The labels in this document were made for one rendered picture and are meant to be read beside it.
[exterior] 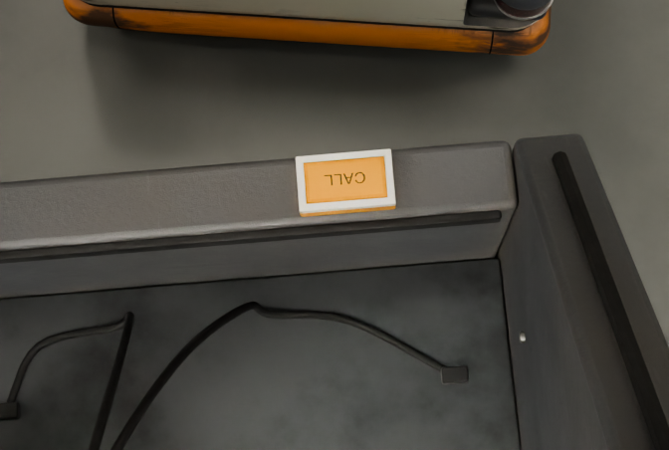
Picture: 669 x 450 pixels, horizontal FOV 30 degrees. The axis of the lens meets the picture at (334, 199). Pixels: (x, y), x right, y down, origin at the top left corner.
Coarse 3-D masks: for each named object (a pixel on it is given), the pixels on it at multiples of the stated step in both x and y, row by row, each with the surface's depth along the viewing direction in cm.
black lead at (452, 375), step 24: (240, 312) 73; (264, 312) 76; (288, 312) 76; (312, 312) 76; (72, 336) 76; (384, 336) 75; (24, 360) 76; (120, 360) 65; (432, 360) 75; (0, 408) 75; (144, 408) 59; (96, 432) 57; (120, 432) 57
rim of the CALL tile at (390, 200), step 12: (300, 156) 65; (312, 156) 65; (324, 156) 65; (336, 156) 65; (348, 156) 65; (360, 156) 65; (372, 156) 65; (384, 156) 65; (300, 168) 65; (300, 180) 65; (300, 192) 64; (300, 204) 64; (312, 204) 64; (324, 204) 64; (336, 204) 64; (348, 204) 64; (360, 204) 64; (372, 204) 64; (384, 204) 64
